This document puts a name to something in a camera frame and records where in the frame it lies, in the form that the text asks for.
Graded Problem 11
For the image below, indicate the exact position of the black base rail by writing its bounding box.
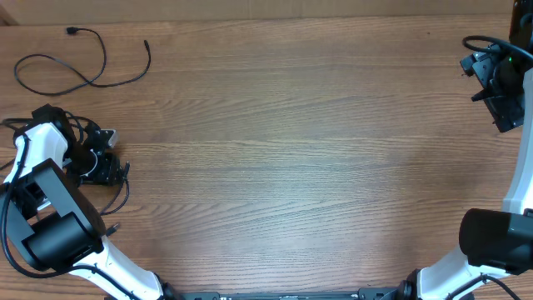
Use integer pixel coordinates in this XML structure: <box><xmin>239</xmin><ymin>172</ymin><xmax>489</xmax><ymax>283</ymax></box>
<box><xmin>177</xmin><ymin>287</ymin><xmax>396</xmax><ymax>300</ymax></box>

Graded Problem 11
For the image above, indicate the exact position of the separated black USB cable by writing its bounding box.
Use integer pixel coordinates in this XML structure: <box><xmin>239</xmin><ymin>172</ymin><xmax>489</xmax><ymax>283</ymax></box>
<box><xmin>12</xmin><ymin>26</ymin><xmax>152</xmax><ymax>97</ymax></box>

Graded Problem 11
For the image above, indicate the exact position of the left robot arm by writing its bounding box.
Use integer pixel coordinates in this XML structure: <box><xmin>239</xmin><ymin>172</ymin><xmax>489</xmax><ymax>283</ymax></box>
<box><xmin>1</xmin><ymin>104</ymin><xmax>180</xmax><ymax>299</ymax></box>

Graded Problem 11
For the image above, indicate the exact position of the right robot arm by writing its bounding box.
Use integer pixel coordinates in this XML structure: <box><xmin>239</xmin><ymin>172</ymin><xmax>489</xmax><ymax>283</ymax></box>
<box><xmin>395</xmin><ymin>1</ymin><xmax>532</xmax><ymax>299</ymax></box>

